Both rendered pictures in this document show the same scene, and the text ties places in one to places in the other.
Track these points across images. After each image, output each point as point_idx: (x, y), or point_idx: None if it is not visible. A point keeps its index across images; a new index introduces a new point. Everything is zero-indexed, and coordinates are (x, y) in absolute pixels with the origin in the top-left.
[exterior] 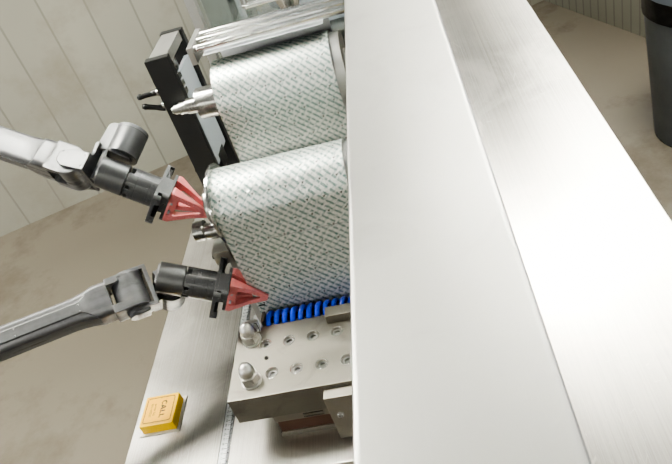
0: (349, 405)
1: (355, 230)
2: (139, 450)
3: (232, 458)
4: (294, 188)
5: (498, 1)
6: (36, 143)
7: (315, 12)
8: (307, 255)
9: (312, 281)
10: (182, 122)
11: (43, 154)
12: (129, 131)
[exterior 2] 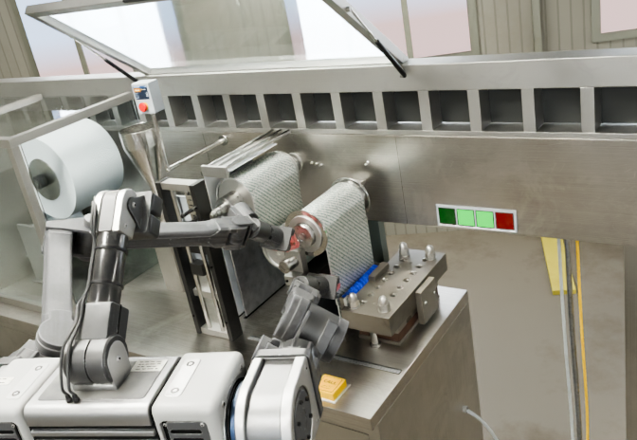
0: (427, 294)
1: (571, 57)
2: (344, 405)
3: (394, 366)
4: (345, 204)
5: None
6: (209, 222)
7: (271, 138)
8: (352, 247)
9: (354, 266)
10: None
11: (223, 224)
12: (246, 205)
